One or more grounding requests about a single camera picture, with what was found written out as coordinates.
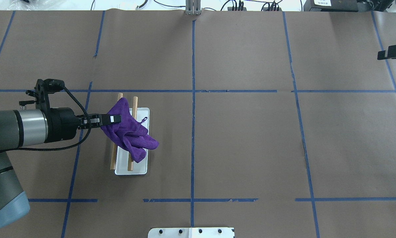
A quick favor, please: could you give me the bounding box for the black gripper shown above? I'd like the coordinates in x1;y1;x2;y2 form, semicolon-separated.
46;107;122;143

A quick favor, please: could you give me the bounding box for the purple microfiber towel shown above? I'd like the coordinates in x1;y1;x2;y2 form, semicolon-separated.
101;98;159;163

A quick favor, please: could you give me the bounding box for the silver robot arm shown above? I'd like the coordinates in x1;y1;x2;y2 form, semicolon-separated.
0;107;122;229

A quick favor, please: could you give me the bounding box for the upper wooden rack bar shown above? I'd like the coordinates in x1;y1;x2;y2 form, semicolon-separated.
110;93;123;171

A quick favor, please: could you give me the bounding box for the wooden rack bar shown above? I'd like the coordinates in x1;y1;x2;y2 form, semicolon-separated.
110;93;123;171
128;96;138;172

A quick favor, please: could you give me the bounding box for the white towel rack base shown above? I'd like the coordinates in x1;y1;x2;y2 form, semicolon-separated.
114;107;150;176

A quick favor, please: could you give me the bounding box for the lower wooden rack bar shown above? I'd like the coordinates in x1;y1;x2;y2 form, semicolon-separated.
128;96;138;172

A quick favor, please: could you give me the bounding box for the black computer box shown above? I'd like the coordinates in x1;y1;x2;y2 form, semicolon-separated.
303;0;360;12

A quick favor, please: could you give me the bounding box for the left black braided cable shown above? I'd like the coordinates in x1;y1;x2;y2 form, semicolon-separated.
6;85;92;152

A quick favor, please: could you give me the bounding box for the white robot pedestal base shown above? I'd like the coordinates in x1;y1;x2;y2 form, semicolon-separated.
148;227;235;238

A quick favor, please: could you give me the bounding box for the aluminium frame post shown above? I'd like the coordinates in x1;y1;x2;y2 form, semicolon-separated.
185;0;202;16

